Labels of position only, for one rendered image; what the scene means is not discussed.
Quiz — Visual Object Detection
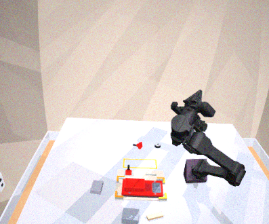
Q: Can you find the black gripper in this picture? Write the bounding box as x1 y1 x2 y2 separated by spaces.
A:
170 90 215 126

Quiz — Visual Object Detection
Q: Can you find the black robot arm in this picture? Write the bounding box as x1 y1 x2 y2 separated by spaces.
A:
170 115 246 187

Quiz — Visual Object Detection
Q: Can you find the cream flat bar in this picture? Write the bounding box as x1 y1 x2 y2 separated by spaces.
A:
146 212 163 221

